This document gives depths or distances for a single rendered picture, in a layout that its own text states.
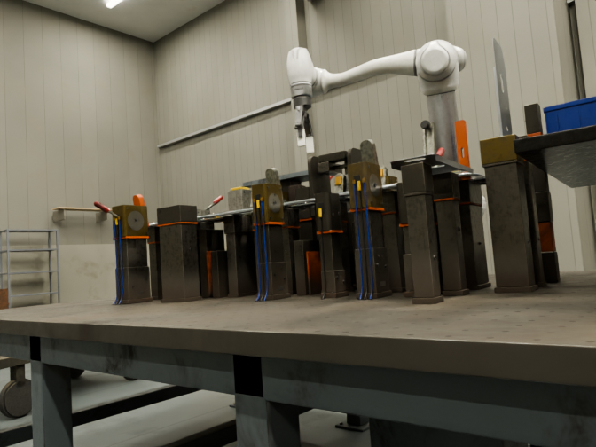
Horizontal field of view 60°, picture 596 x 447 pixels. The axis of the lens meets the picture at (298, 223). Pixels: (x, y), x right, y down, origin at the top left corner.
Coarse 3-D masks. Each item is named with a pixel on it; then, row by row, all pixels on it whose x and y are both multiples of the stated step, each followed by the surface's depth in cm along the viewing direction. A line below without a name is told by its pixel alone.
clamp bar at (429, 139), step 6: (426, 120) 160; (420, 126) 160; (426, 126) 159; (432, 126) 161; (426, 132) 163; (432, 132) 160; (426, 138) 162; (432, 138) 160; (426, 144) 162; (432, 144) 160; (426, 150) 161; (432, 150) 159
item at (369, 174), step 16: (352, 176) 131; (368, 176) 130; (352, 192) 131; (368, 192) 129; (352, 208) 131; (368, 208) 129; (368, 224) 128; (368, 240) 128; (368, 256) 129; (384, 256) 133; (368, 272) 129; (384, 272) 132; (368, 288) 128; (384, 288) 131
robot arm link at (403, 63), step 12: (372, 60) 202; (384, 60) 198; (396, 60) 195; (408, 60) 193; (324, 72) 220; (348, 72) 213; (360, 72) 207; (372, 72) 202; (384, 72) 200; (396, 72) 198; (408, 72) 196; (324, 84) 220; (336, 84) 220; (312, 96) 228
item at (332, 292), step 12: (324, 192) 141; (324, 204) 141; (336, 204) 144; (324, 216) 141; (336, 216) 143; (324, 228) 141; (336, 228) 142; (324, 240) 142; (336, 240) 143; (324, 252) 142; (336, 252) 142; (324, 264) 140; (336, 264) 142; (324, 276) 140; (336, 276) 140; (324, 288) 141; (336, 288) 140
